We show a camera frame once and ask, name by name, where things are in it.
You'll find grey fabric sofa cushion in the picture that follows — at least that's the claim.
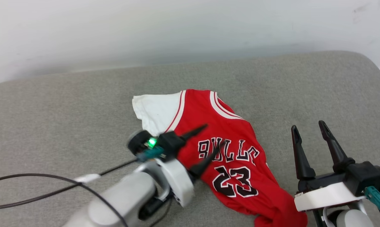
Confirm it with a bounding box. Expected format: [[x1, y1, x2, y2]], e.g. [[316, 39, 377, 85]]
[[0, 50, 380, 227]]

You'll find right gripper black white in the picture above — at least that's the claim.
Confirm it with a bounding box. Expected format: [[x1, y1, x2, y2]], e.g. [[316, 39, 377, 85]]
[[291, 120, 380, 212]]

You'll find thin black looping cable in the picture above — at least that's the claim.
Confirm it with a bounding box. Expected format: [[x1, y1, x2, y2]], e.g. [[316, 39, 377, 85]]
[[0, 173, 129, 227]]

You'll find black cable with teal plug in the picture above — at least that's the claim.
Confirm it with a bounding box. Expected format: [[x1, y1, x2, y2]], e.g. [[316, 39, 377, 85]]
[[0, 146, 164, 211], [365, 186, 380, 218]]

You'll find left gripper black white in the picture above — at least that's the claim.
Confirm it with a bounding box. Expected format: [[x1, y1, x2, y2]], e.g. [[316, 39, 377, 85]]
[[127, 124, 226, 207]]

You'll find red Bulls 23 jersey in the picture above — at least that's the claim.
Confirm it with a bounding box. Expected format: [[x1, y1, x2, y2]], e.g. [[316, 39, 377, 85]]
[[132, 89, 308, 227]]

